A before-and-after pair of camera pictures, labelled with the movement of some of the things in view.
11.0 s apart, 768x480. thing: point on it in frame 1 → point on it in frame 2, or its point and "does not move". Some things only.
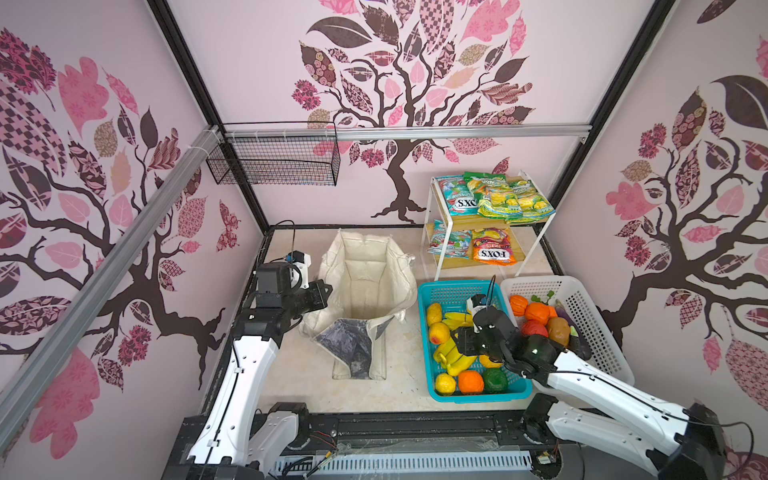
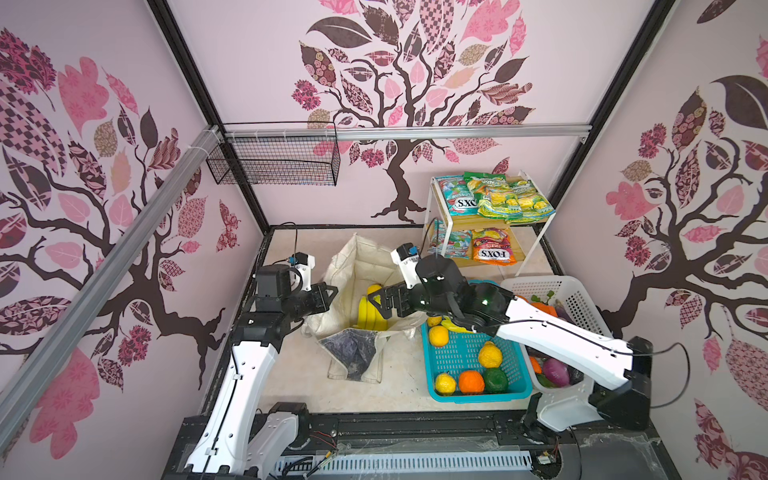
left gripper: x=320 y=298 does not move
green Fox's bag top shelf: x=458 y=195 does not move
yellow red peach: x=439 y=333 does not move
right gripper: x=463 y=338 → x=399 y=292
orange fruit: x=470 y=382 does not move
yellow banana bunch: x=450 y=355 → x=370 y=316
